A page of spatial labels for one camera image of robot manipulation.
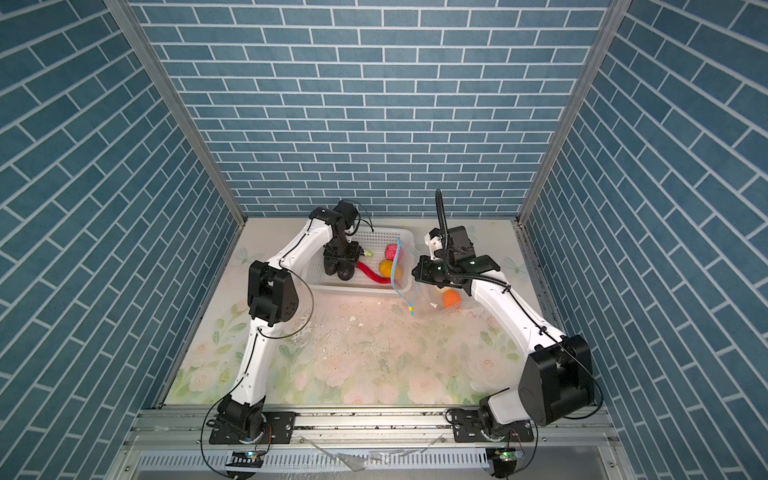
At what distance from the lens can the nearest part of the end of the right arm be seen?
1.96 ft

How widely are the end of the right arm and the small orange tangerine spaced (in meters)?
0.21

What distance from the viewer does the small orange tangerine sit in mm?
931
